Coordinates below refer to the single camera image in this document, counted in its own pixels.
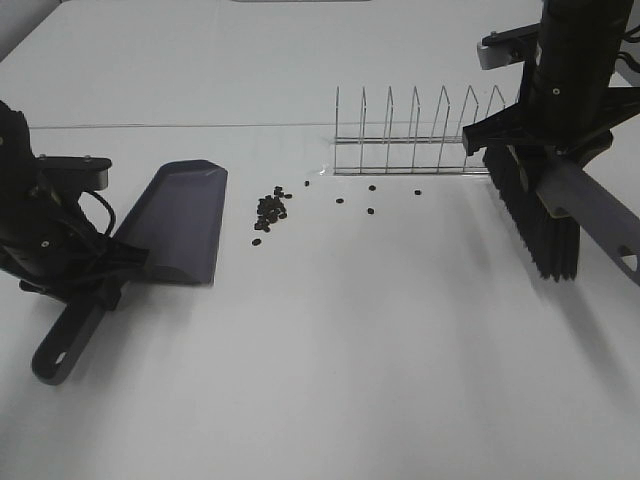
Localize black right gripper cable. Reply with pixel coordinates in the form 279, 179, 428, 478
617, 19, 640, 86

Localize metal wire rack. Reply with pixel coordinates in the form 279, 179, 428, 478
326, 85, 508, 177

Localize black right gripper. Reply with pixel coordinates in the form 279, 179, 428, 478
462, 1, 639, 165

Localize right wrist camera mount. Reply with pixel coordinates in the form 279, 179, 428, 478
476, 23, 539, 70

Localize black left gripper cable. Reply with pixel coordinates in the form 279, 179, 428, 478
77, 189, 117, 241

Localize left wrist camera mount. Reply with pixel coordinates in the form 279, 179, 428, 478
37, 156, 112, 192

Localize pile of coffee beans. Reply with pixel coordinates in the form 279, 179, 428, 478
253, 185, 293, 233

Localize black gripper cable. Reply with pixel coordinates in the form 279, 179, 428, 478
77, 189, 117, 241
617, 19, 640, 86

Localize grey plastic dustpan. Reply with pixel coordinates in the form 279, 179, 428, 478
31, 160, 228, 385

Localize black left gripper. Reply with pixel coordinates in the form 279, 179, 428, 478
1, 104, 150, 311

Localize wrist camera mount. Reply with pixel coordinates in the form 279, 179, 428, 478
37, 156, 112, 192
476, 23, 539, 70

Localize grey brush black bristles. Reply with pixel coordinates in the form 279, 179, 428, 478
481, 144, 640, 287

